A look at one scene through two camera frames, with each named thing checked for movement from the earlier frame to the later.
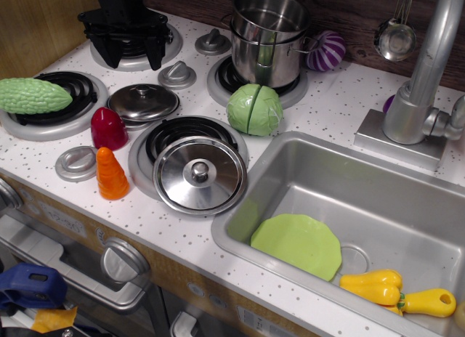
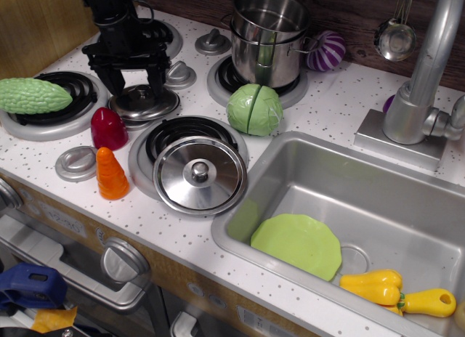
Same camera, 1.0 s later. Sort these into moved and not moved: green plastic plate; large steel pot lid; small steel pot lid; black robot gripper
Moved: black robot gripper
Not moved: large steel pot lid; small steel pot lid; green plastic plate
